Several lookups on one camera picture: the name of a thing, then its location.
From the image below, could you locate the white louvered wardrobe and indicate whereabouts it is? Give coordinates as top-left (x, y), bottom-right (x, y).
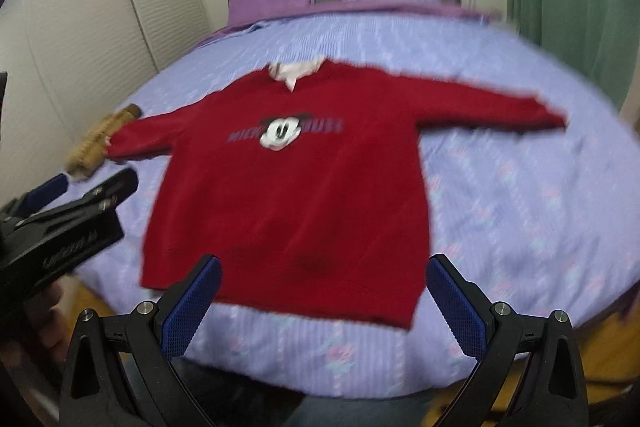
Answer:
top-left (1, 0), bottom-right (209, 200)

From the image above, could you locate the brown plaid folded garment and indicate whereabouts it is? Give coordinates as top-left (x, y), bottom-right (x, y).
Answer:
top-left (65, 104), bottom-right (142, 180)

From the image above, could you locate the red Mickey Mouse sweater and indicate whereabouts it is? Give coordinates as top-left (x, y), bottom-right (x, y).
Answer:
top-left (106, 61), bottom-right (566, 329)

